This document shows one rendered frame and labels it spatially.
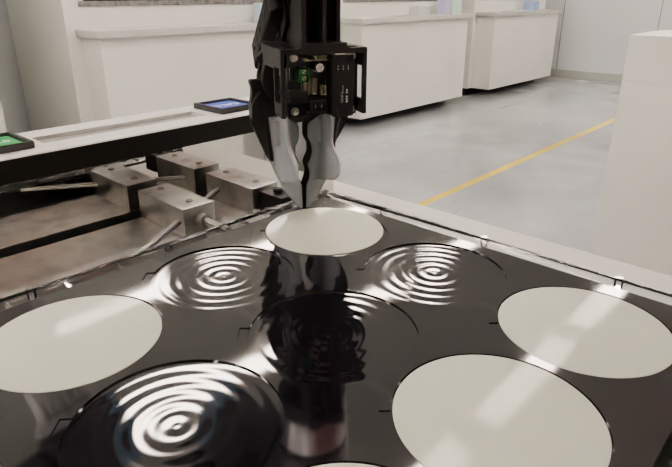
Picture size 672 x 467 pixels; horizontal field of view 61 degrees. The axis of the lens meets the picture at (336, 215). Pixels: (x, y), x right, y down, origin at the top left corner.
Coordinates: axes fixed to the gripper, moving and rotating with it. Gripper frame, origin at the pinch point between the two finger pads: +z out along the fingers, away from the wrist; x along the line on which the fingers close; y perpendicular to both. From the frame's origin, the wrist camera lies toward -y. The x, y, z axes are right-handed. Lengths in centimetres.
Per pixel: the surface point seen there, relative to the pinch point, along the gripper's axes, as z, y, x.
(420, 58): 39, -436, 247
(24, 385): 1.3, 21.1, -21.4
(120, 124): -4.5, -15.0, -15.5
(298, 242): 1.2, 8.7, -2.9
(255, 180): 0.3, -5.7, -3.1
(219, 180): 0.8, -8.6, -6.4
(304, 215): 1.2, 3.3, -0.7
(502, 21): 12, -505, 383
